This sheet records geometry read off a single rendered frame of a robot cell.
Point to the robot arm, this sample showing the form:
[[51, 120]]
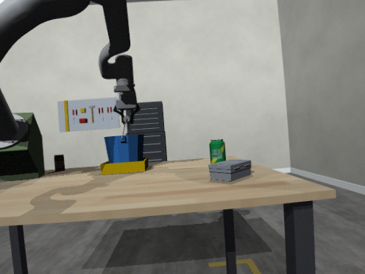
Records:
[[18, 17]]

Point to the yellow square tray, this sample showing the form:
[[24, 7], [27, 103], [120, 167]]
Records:
[[126, 167]]

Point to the green drink can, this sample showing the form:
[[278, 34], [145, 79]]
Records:
[[217, 151]]

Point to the grey hinged case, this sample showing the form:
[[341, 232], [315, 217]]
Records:
[[230, 170]]

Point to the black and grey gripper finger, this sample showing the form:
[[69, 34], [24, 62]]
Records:
[[120, 113], [133, 113]]

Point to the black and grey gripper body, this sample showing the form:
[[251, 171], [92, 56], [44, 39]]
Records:
[[126, 100]]

